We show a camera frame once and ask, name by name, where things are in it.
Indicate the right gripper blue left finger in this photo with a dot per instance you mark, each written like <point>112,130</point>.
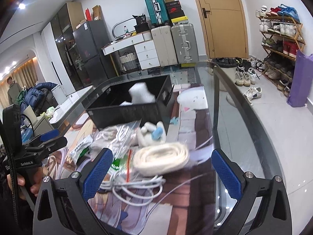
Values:
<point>82,186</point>

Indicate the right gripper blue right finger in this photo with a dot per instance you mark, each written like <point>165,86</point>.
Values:
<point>241,188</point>

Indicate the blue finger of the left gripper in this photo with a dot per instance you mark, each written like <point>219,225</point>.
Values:
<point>52,145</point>
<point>49,135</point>

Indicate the green white snack packet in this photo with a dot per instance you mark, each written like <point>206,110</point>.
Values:
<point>120,166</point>

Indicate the white plush toy blue scarf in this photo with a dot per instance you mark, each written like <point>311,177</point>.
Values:
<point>151,134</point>

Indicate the white foam wrap roll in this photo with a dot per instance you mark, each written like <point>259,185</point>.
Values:
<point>140,95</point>

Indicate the white side table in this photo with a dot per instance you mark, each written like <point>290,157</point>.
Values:
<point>63,110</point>

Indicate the blue puffer jacket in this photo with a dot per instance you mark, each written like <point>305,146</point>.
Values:
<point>39,98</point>

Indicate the person in green jacket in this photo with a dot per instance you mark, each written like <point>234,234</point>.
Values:
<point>13,91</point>

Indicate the anime print table mat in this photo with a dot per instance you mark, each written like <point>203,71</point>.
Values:
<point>171,186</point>

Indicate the black refrigerator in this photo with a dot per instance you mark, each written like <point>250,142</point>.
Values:
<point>90,39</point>

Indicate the white sneaker on floor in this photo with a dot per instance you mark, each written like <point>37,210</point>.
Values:
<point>253,93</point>

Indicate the black storage box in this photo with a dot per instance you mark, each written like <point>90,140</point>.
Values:
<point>115,106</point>

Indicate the wicker basket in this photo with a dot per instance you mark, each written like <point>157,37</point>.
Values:
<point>129,62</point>

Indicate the purple bag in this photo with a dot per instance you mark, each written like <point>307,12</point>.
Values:
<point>302,80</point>

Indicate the dark glass cabinet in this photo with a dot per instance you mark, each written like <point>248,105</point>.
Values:
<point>63,25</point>

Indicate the beige suitcase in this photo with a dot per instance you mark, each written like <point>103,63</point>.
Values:
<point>164,45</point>

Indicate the silver suitcase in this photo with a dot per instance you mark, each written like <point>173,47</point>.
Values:
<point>185,43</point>

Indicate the wooden shoe rack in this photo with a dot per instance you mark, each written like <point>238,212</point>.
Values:
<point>282,39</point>

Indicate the teal suitcase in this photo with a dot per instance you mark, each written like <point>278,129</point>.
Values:
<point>157,12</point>

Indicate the stack of shoe boxes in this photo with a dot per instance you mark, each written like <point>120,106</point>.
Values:
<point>175,12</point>

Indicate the wooden door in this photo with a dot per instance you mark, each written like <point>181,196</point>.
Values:
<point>224,28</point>

